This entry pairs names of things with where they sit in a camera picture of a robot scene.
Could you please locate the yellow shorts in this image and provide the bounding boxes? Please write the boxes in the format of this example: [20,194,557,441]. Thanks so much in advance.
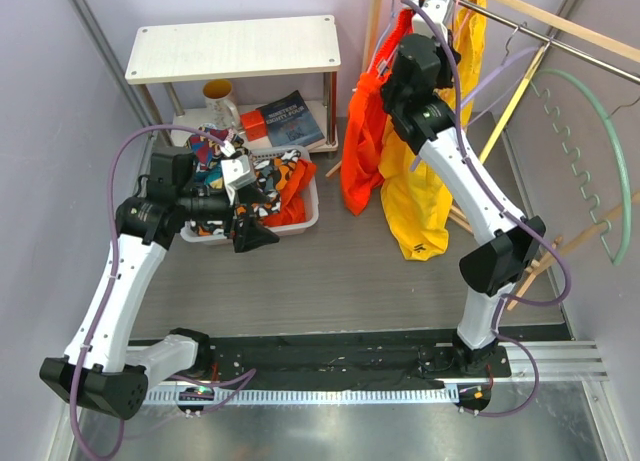
[378,9,487,261]

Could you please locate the pink wire hanger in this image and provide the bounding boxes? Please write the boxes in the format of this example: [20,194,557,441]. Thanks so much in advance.
[451,0,471,48]

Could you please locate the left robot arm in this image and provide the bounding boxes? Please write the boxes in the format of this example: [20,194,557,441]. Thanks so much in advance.
[40,148,279,420]

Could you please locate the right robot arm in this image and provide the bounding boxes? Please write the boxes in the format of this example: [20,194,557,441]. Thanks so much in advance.
[381,33,546,376]

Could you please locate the black orange white patterned shorts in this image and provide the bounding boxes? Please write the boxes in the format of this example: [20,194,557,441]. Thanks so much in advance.
[188,149,316,237]

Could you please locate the orange shorts in basket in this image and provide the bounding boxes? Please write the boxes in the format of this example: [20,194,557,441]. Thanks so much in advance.
[263,159,317,227]

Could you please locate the colourful letter patterned shorts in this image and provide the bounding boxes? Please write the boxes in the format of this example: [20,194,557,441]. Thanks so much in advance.
[186,123,248,190]

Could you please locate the yellow hanger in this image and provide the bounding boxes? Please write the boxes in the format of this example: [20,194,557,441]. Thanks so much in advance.
[479,42,550,164]

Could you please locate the purple hanger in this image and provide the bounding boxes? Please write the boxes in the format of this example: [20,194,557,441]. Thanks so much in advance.
[461,21,537,108]

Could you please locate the green wavy hanger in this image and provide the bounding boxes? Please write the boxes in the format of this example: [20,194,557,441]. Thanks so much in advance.
[530,69,633,266]

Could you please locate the light blue hanger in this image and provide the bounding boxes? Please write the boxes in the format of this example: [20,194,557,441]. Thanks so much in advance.
[368,0,401,76]

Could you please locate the orange shorts on hanger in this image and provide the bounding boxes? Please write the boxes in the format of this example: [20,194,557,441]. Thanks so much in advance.
[340,8,413,216]

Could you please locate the white laundry basket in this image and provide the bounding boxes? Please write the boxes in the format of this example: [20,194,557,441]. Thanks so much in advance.
[180,145,319,246]

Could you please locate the orange cube box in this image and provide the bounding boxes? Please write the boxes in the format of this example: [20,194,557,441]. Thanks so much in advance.
[240,109,267,141]

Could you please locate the dark blue book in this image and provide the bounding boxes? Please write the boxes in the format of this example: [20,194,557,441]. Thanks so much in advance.
[258,91,324,147]

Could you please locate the white yellow mug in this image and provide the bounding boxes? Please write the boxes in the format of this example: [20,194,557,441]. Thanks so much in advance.
[202,79,241,130]

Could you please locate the white two-tier shelf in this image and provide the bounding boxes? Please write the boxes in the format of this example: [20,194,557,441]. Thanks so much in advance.
[125,14,341,153]

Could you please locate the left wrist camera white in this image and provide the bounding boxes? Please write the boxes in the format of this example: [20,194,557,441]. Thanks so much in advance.
[220,141,257,205]

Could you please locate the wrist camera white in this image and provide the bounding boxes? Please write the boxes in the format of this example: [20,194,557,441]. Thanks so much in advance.
[220,141,257,205]
[402,0,455,43]

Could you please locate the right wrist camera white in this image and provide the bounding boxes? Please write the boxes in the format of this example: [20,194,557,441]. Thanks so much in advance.
[402,0,455,43]

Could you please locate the metal clothes rail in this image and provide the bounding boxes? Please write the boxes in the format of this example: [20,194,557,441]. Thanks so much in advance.
[461,0,639,86]

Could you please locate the wooden rack frame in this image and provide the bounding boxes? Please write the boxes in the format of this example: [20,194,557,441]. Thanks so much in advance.
[324,0,640,312]

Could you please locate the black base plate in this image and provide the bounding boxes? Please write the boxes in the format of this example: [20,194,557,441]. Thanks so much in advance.
[187,329,512,392]

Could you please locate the white slotted cable duct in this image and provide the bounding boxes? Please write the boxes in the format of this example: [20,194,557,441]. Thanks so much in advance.
[143,384,459,407]

